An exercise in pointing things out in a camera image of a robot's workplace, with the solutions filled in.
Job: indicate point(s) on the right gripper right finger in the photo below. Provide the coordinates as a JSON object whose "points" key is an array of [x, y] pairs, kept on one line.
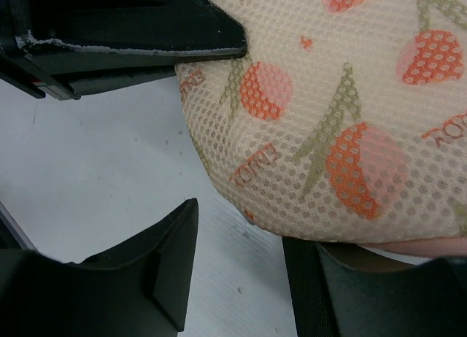
{"points": [[345, 290]]}

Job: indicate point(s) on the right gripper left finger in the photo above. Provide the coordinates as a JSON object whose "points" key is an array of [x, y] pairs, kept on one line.
{"points": [[139, 287]]}

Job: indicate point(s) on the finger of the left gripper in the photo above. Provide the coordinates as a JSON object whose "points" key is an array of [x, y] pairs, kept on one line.
{"points": [[68, 49]]}

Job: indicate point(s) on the floral mesh laundry bag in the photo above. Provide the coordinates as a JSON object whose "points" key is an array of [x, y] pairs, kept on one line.
{"points": [[344, 122]]}

